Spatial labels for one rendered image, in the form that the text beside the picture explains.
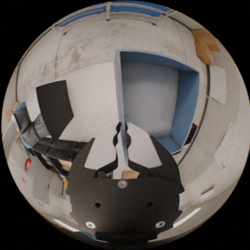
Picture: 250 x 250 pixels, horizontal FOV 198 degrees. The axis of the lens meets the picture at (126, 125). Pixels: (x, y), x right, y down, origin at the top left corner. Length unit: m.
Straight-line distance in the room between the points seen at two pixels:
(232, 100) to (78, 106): 2.88
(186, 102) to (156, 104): 0.07
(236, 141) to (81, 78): 2.99
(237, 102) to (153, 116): 2.53
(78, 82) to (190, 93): 0.56
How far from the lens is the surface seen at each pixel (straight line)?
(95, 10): 1.57
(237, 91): 2.64
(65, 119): 0.54
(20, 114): 0.49
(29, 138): 0.53
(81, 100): 0.58
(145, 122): 0.20
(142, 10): 1.62
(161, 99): 0.19
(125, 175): 1.14
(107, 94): 0.54
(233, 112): 2.59
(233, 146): 2.70
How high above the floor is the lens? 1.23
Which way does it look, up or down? 57 degrees down
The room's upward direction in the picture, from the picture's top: 163 degrees clockwise
